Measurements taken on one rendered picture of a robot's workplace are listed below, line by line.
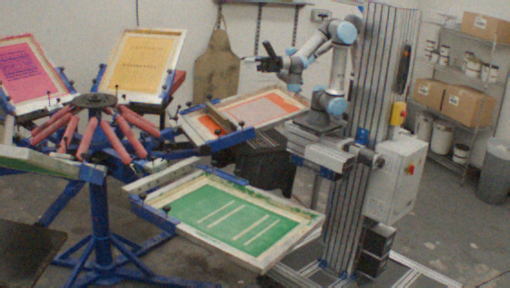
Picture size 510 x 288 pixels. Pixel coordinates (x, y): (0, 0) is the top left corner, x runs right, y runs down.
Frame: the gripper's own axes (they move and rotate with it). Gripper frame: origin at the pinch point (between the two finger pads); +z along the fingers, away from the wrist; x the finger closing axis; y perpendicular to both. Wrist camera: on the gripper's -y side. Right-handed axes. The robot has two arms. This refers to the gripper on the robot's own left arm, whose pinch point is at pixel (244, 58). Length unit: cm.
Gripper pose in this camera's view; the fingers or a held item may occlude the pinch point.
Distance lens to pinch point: 242.6
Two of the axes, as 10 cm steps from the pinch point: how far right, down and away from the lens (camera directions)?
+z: -9.2, 0.6, -3.8
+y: -0.4, 9.7, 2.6
